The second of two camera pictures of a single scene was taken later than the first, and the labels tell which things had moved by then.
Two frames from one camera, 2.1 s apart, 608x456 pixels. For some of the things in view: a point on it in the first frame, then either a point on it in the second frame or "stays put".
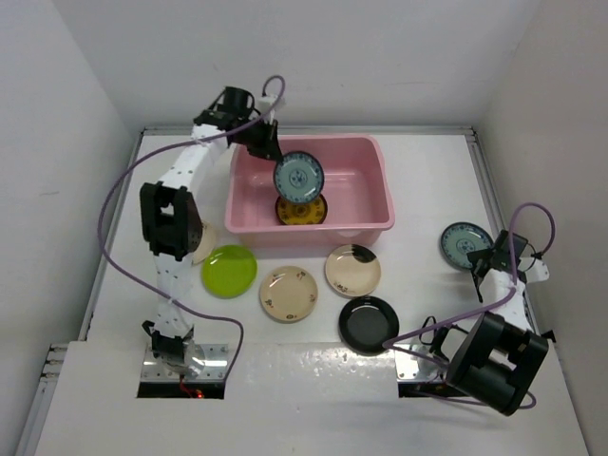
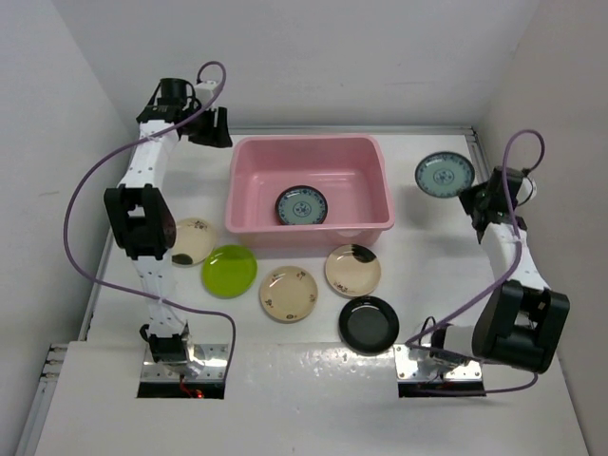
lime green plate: [229, 272] stays put
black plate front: [366, 323] stays put
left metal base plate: [215, 369] stays put
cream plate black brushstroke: [352, 270] stays put
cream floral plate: [288, 294] stays put
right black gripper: [480, 255] → [465, 196]
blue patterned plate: [459, 238] → [445, 174]
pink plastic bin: [355, 188] stays put
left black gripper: [267, 146] → [213, 137]
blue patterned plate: [298, 177] → [301, 204]
